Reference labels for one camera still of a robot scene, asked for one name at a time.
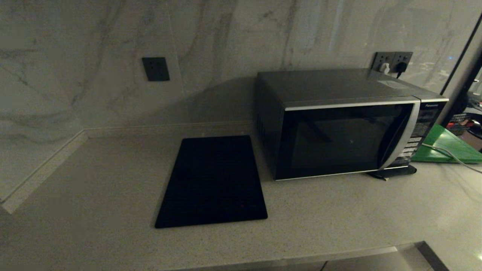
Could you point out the green cutting board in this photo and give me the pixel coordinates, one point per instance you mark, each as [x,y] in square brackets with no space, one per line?
[448,143]

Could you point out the black shelf post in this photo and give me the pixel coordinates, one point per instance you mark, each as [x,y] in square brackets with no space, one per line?
[457,105]

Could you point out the white power plug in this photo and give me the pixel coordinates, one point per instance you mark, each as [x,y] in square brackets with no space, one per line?
[384,68]

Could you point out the black induction cooktop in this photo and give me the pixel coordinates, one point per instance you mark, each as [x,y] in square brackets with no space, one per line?
[214,180]

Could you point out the black glass microwave door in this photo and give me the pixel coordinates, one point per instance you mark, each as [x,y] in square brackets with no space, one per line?
[331,139]

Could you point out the dark single wall socket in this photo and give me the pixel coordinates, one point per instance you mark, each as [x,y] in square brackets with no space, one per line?
[155,69]

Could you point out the dark double wall socket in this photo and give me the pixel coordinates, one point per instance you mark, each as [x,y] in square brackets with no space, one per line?
[391,57]

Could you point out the thin black frame bar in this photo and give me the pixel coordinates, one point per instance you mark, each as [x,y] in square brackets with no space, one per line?
[461,54]

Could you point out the black power plug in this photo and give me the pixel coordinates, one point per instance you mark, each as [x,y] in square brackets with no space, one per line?
[401,67]

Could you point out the silver black microwave oven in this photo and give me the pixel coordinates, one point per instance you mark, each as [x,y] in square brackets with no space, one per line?
[320,84]

